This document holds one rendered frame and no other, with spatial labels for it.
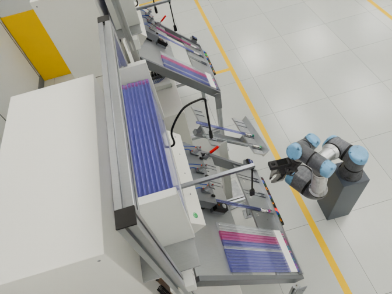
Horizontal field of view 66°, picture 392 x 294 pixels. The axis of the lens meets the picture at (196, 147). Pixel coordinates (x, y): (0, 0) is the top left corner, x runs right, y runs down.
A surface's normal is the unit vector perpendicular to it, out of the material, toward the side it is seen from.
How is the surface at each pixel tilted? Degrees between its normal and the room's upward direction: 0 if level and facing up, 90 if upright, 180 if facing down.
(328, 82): 0
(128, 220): 0
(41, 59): 90
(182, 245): 0
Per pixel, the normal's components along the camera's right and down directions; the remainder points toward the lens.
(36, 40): 0.24, 0.76
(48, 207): -0.14, -0.59
